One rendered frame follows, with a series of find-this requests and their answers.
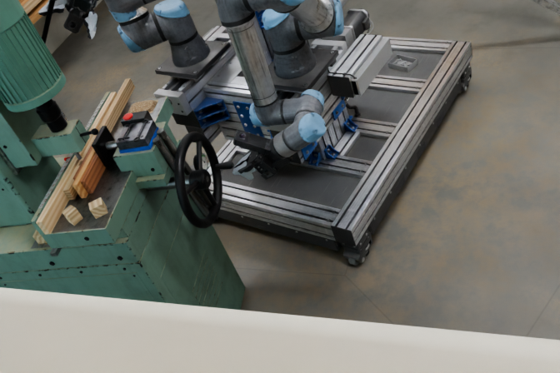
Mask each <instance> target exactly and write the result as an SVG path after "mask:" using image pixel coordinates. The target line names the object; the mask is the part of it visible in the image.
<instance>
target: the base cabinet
mask: <svg viewBox="0 0 560 373"><path fill-rule="evenodd" d="M187 196H188V199H189V201H190V204H191V206H192V208H193V210H194V212H195V213H196V214H197V216H198V217H200V218H201V219H205V218H206V217H204V216H203V214H202V213H201V212H200V210H199V209H198V207H197V206H196V204H195V203H194V201H193V199H192V198H191V197H190V196H189V194H188V195H187ZM0 287H2V288H12V289H20V290H30V291H46V292H56V293H64V294H74V295H83V296H100V297H108V298H118V299H127V300H135V301H152V302H162V303H171V304H179V305H189V306H206V307H215V308H223V309H233V310H241V305H242V302H243V295H244V292H245V286H244V284H243V282H242V280H241V278H240V276H239V275H238V273H237V271H236V269H235V267H234V265H233V263H232V261H231V259H230V258H229V256H228V254H227V252H226V250H225V248H224V246H223V244H222V243H221V241H220V239H219V237H218V234H217V233H216V231H215V229H214V227H213V225H211V226H210V227H207V228H198V227H195V226H194V225H193V224H192V223H191V222H190V221H189V220H188V219H187V218H186V216H185V215H184V213H183V210H182V208H181V206H180V203H179V200H178V195H177V191H176V189H169V190H167V193H166V196H165V197H164V200H163V203H162V206H161V208H160V211H159V213H158V215H157V219H156V221H155V223H154V226H153V228H152V231H151V234H150V236H149V238H148V240H147V244H146V246H145V248H144V251H143V254H142V257H141V259H140V262H135V263H124V264H113V265H102V266H80V267H69V268H58V269H47V270H36V271H15V272H4V273H0Z"/></svg>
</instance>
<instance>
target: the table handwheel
mask: <svg viewBox="0 0 560 373"><path fill-rule="evenodd" d="M194 141H196V143H197V170H196V171H191V173H190V174H189V175H187V176H185V175H184V166H185V158H186V154H187V150H188V147H189V145H190V144H191V143H192V142H194ZM202 147H203V149H204V151H205V152H206V153H207V157H208V160H209V162H210V166H211V169H212V179H213V195H212V193H211V192H210V191H209V189H208V188H209V187H210V185H211V177H210V174H209V172H208V171H207V170H206V169H203V160H202ZM218 163H219V162H218V157H217V154H216V152H215V151H214V148H213V146H212V144H211V142H210V141H209V140H208V139H207V138H206V137H205V136H204V135H203V134H202V133H200V132H189V133H188V134H186V135H185V136H184V137H183V138H182V140H181V141H180V143H179V145H178V148H177V152H176V156H175V164H174V177H171V178H170V181H169V183H168V185H167V186H159V187H152V188H146V190H147V191H161V190H169V189H176V191H177V198H178V200H179V203H180V206H181V208H182V211H183V213H184V215H185V216H186V218H187V219H188V220H189V221H190V222H191V223H192V224H193V225H194V226H195V227H198V228H207V227H210V226H211V225H212V224H213V223H214V222H215V221H216V219H217V217H218V213H219V211H220V207H221V203H222V196H223V183H222V175H221V170H220V169H216V167H215V166H216V164H218ZM186 187H187V189H186ZM192 190H194V191H197V190H203V191H204V193H205V194H206V195H207V198H208V199H209V201H210V202H211V203H212V207H211V210H210V212H209V214H208V216H207V217H206V218H205V219H201V218H200V217H198V216H197V214H196V213H195V212H194V210H193V208H192V206H191V204H190V201H189V199H188V194H189V193H190V192H191V191H192Z"/></svg>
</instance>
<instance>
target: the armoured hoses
mask: <svg viewBox="0 0 560 373"><path fill-rule="evenodd" d="M157 134H158V135H159V136H160V137H161V138H162V139H163V141H162V139H161V138H160V137H155V138H154V139H153V140H152V143H153V144H154V145H156V146H157V148H158V149H159V151H160V152H161V154H162V155H163V156H164V158H165V160H166V162H167V164H168V165H169V166H170V167H171V168H172V171H173V172H174V164H175V160H174V159H175V156H176V152H177V148H176V146H175V145H174V143H173V141H172V140H171V139H170V137H169V135H168V134H167V133H166V131H165V130H164V128H159V129H158V130H157ZM163 142H164V143H165V145H166V146H167V147H165V145H164V143H163ZM168 149H169V150H168ZM169 151H170V152H171V153H172V154H171V153H170V152H169ZM173 157H174V158H173ZM191 171H192V169H191V167H190V166H189V165H188V163H187V162H186V161H185V166H184V172H185V174H186V176H187V175H189V174H190V173H191ZM197 191H198V192H199V194H200V195H201V197H202V198H203V200H204V201H205V202H206V204H207V205H208V206H209V208H207V207H206V205H205V204H204V202H203V201H202V199H201V198H200V196H199V195H198V194H197V192H196V191H194V190H192V191H191V192H190V193H189V196H190V197H191V198H192V200H193V201H194V203H195V204H196V206H197V207H198V209H199V210H200V212H201V213H202V214H203V216H204V217H207V216H208V214H209V212H210V210H211V207H212V203H211V202H210V201H209V199H208V197H207V195H206V194H205V193H204V191H203V190H197Z"/></svg>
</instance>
